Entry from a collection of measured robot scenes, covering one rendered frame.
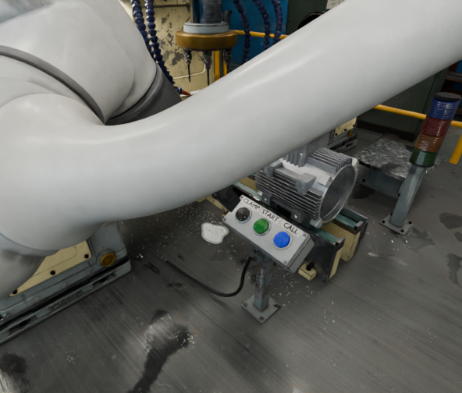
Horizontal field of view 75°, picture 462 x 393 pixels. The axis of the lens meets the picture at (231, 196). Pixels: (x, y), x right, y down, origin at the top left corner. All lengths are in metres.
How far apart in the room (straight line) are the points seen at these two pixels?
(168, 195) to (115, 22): 0.19
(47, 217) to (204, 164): 0.10
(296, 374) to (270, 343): 0.08
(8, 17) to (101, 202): 0.17
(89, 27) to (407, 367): 0.77
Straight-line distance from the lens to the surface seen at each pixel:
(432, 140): 0.96
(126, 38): 0.32
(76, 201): 0.18
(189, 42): 0.92
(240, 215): 0.59
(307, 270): 0.85
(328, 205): 0.87
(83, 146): 0.18
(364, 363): 0.76
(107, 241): 0.80
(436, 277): 1.00
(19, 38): 0.28
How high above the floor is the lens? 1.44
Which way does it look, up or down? 35 degrees down
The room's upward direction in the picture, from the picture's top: straight up
